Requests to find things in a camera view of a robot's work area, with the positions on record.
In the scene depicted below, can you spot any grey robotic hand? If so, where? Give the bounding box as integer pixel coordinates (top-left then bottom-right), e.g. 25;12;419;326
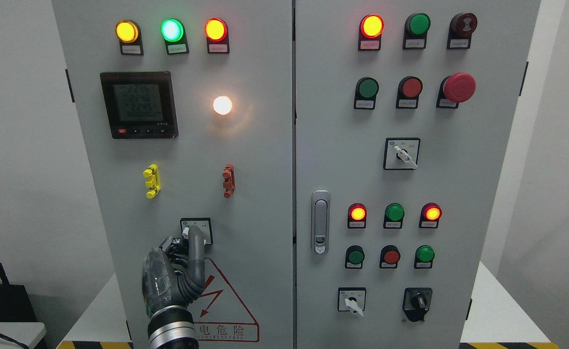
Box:
142;225;205;318

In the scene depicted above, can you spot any white rotary light switch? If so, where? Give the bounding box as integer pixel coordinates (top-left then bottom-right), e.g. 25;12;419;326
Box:
180;217;213;246

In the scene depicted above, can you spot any green lit indicator light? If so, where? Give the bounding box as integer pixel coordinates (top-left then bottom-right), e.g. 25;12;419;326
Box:
160;18;189;55

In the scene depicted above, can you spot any yellow indicator light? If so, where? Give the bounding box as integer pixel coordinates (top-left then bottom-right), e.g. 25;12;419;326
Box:
115;20;143;55

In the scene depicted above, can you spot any red electrical hazard warning sticker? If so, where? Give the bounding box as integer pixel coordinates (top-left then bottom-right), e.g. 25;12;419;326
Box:
189;258;260;343

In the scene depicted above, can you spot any yellow terminal connector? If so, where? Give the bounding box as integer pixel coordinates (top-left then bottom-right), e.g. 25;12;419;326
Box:
142;163;161;199

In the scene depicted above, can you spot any red terminal connector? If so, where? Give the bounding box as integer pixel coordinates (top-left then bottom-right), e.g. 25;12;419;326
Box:
222;163;236;199

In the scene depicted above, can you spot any black digital power meter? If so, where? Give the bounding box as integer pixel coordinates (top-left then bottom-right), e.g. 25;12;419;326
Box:
100;71;178;139

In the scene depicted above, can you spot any small clear bulb lamp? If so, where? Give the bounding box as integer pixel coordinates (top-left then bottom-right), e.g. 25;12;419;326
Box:
213;95;233;115

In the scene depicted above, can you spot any green push button lower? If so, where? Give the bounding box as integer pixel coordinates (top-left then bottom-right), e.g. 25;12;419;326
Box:
345;245;365;269

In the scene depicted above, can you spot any red lit indicator lower left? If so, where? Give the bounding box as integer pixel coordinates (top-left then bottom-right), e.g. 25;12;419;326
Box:
347;203;367;228

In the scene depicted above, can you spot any red lit indicator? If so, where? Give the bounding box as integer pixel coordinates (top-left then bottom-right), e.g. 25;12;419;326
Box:
358;14;384;51
418;203;442;228
347;203;367;228

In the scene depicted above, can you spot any grey electrical control cabinet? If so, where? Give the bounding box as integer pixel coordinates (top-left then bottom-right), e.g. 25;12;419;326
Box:
52;0;541;349

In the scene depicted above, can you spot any red push button lower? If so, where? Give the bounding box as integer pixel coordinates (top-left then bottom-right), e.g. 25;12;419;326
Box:
379;245;401;269

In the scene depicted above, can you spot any red push button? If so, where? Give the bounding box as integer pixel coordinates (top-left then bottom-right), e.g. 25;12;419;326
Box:
379;245;401;269
395;76;423;109

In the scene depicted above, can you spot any green indicator lower middle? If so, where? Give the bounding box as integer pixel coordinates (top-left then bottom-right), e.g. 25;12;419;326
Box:
383;203;405;229

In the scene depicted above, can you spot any red lit indicator left door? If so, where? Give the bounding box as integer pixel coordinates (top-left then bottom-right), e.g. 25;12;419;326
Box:
205;17;230;54

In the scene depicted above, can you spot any bright green push button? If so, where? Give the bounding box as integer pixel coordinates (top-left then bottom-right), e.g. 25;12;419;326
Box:
414;245;435;269

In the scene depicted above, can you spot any red lit indicator lower right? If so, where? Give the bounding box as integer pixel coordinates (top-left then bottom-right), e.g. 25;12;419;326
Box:
418;203;442;228

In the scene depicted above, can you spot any green push button upper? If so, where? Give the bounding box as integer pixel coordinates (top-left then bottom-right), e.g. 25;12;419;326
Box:
353;77;379;110

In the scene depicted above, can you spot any red push button upper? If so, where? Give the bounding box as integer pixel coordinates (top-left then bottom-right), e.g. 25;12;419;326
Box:
395;76;423;109

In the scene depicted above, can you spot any red lit indicator top right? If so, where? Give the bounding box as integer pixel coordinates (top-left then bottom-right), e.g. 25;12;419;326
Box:
358;14;384;51

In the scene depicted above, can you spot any red emergency stop button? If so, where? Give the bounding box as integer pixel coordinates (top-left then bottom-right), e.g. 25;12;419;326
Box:
437;72;476;109

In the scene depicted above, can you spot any green indicator top right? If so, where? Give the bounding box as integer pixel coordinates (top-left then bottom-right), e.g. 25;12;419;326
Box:
402;13;431;49

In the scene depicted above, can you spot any dark red buzzer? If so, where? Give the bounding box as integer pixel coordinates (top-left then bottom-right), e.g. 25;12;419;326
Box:
446;13;477;49

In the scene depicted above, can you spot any white device with cable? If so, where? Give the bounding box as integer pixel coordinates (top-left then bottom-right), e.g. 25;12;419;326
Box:
0;322;47;349

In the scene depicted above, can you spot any silver cabinet door handle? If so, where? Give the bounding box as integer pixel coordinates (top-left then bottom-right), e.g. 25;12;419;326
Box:
311;190;331;254

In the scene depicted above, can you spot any white rotary selector switch lower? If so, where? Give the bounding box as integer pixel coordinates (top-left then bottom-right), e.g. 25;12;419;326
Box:
338;287;366;317

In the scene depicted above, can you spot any white rotary selector switch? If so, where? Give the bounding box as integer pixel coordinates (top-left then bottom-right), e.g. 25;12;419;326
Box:
338;287;366;317
383;137;421;170

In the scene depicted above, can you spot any black rotary selector switch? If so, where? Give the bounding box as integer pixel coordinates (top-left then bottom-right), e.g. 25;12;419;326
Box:
402;287;433;322

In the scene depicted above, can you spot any white rotary selector switch upper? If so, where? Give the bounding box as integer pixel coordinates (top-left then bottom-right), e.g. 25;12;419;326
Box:
383;137;421;170

